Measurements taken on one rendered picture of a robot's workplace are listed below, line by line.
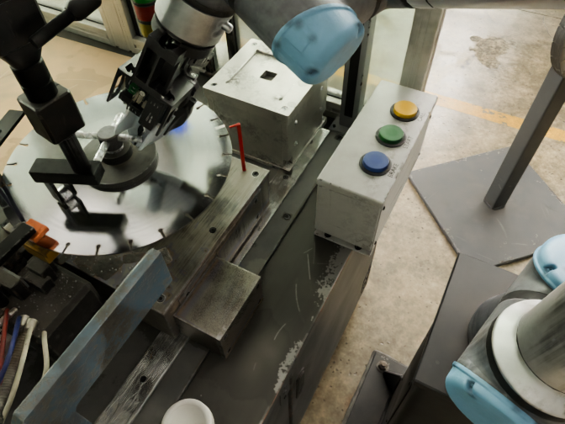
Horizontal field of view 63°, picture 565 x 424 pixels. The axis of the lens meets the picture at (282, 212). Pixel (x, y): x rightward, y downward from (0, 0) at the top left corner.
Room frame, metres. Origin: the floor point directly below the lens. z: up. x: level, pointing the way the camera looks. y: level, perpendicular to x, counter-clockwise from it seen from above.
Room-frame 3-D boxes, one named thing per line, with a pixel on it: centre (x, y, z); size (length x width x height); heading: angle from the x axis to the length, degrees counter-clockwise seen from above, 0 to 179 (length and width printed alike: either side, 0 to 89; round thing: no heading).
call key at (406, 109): (0.62, -0.22, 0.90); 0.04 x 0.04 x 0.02
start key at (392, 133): (0.56, -0.18, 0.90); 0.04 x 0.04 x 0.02
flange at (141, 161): (0.48, 0.24, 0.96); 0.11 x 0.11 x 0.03
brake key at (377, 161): (0.50, -0.15, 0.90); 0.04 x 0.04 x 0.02
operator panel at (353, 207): (0.57, -0.17, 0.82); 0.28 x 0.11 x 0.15; 150
